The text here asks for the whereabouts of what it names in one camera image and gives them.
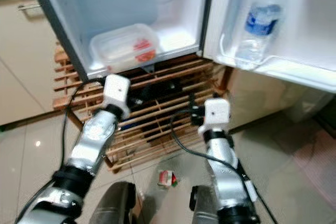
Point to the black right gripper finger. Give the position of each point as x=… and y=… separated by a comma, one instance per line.
x=192, y=100

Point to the clear container red food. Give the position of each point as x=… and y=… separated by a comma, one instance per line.
x=126, y=48

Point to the dark grey steel fridge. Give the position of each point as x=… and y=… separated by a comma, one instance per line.
x=121, y=3

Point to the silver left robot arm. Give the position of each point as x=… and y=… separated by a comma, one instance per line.
x=94, y=140

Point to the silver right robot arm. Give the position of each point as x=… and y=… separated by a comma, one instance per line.
x=228, y=177

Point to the wooden wine rack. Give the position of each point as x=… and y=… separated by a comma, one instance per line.
x=163, y=119

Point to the small red white carton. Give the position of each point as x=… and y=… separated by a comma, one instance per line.
x=167, y=179

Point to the dark grey robot right leg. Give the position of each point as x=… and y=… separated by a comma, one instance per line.
x=205, y=208

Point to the dark grey robot leg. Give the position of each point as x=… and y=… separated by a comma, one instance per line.
x=205, y=208
x=114, y=205

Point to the clear water bottle blue cap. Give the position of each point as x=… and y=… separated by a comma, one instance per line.
x=262, y=24

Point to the dark grey robot left leg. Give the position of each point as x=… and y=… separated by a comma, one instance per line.
x=114, y=205

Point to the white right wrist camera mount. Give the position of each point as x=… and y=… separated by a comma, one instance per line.
x=216, y=115

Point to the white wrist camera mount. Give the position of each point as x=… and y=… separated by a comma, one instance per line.
x=116, y=92
x=216, y=115

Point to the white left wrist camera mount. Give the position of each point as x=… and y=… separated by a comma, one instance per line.
x=116, y=92

